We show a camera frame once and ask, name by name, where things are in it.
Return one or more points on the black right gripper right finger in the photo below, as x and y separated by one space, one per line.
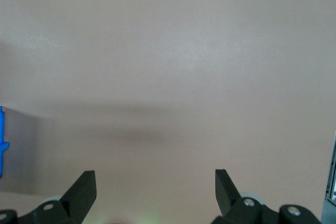
225 195

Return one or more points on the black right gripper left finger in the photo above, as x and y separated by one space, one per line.
78 195

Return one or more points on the blue plastic storage bin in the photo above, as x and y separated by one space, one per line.
2 142

